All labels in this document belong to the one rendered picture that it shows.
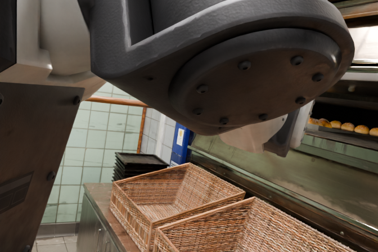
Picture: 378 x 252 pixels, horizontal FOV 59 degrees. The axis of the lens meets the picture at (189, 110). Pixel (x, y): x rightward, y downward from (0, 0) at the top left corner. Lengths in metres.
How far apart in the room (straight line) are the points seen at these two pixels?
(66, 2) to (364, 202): 1.18
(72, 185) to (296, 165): 1.92
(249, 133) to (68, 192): 2.62
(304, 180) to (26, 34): 1.32
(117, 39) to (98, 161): 2.74
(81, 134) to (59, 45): 2.62
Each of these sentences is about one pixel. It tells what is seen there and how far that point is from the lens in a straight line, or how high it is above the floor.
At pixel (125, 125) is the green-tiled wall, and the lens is 2.88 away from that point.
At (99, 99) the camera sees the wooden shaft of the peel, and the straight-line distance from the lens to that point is 1.51.
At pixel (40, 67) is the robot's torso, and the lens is 0.19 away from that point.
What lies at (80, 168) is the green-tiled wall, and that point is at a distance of 2.87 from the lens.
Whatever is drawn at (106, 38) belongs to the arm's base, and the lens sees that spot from 0.16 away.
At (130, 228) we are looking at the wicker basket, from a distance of 1.67.
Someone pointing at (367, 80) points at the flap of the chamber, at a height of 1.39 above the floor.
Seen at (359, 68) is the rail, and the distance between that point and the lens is 1.14.
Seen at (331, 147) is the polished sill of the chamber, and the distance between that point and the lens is 1.35.
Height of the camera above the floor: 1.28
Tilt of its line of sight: 3 degrees down
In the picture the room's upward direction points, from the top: 9 degrees clockwise
